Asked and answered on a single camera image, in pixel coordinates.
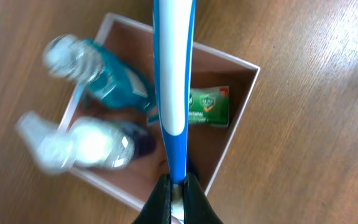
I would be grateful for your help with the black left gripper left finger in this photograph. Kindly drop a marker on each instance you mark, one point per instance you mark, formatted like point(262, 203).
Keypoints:
point(157, 209)

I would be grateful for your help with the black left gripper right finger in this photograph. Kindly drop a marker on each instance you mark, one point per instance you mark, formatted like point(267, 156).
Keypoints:
point(197, 209)

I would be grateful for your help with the green Dettol soap pack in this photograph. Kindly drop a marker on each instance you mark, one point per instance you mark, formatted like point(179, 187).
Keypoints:
point(209, 106)

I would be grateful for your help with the clear spray bottle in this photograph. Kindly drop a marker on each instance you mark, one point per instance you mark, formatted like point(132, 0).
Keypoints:
point(88, 142)

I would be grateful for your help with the blue mouthwash bottle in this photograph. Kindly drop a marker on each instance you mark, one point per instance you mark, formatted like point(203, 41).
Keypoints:
point(114, 83)

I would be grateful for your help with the blue white toothbrush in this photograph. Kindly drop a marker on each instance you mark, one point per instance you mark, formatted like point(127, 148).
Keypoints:
point(173, 44)

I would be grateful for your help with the blue disposable razor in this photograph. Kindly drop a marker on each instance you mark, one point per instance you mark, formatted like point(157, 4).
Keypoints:
point(190, 167)

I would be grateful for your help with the white cardboard box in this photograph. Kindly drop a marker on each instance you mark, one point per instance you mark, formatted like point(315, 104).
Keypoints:
point(132, 42)

